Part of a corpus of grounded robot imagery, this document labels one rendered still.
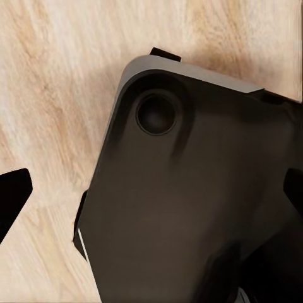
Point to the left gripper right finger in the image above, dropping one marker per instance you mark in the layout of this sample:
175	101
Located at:
293	188

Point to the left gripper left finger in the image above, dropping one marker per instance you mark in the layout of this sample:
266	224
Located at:
15	189

